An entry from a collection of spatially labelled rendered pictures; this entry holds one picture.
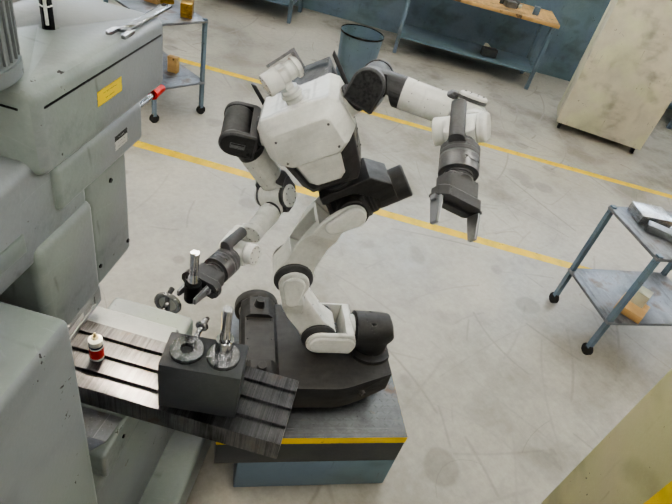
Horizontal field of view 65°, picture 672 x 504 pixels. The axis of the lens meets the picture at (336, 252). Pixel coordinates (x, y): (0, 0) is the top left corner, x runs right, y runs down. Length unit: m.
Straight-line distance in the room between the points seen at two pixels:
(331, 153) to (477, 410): 1.95
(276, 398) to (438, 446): 1.38
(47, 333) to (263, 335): 1.38
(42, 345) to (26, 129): 0.34
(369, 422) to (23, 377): 1.63
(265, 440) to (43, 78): 1.07
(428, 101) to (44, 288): 1.03
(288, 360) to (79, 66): 1.50
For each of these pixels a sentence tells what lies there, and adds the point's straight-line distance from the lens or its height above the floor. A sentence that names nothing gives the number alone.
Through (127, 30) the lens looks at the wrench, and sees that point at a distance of 1.19.
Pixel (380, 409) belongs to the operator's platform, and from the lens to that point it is 2.39.
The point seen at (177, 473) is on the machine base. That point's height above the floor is 0.20.
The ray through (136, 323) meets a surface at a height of 0.85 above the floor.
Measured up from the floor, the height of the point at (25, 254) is 1.61.
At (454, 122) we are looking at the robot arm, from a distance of 1.19.
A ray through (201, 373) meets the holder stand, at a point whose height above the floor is 1.11.
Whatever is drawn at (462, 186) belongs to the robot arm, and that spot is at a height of 1.76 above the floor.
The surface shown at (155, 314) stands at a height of 0.73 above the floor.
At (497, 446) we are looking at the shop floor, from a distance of 3.04.
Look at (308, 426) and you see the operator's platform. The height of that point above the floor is 0.40.
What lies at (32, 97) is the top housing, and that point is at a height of 1.88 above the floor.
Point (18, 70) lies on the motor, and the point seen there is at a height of 1.91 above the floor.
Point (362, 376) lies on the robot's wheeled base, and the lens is 2.25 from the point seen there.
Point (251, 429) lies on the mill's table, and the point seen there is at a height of 0.93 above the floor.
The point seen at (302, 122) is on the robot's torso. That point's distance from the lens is 1.51.
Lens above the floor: 2.30
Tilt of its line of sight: 38 degrees down
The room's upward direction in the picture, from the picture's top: 15 degrees clockwise
